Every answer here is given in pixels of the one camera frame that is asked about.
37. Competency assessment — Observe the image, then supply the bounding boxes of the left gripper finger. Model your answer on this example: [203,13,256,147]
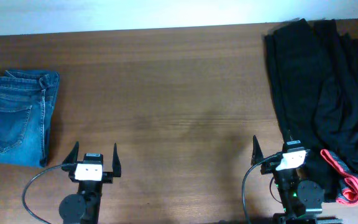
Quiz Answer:
[62,141,79,164]
[112,143,122,177]

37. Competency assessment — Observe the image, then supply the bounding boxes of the black leggings red grey waistband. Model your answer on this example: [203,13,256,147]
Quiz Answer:
[313,20,358,206]

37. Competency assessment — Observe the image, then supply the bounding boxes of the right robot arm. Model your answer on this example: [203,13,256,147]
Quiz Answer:
[247,136,342,224]

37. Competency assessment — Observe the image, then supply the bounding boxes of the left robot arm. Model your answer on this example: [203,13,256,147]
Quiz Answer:
[58,142,121,224]

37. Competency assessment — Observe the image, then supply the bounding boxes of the folded blue denim jeans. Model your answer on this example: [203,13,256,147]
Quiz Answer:
[0,70,60,167]

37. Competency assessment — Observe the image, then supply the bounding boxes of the black trousers pile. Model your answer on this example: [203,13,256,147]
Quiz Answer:
[264,19,333,150]

